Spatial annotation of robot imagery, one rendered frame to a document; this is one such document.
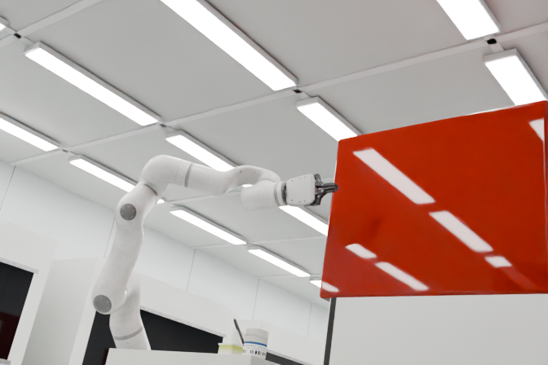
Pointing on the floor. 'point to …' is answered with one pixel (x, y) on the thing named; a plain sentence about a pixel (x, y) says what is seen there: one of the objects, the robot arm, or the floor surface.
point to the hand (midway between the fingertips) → (331, 187)
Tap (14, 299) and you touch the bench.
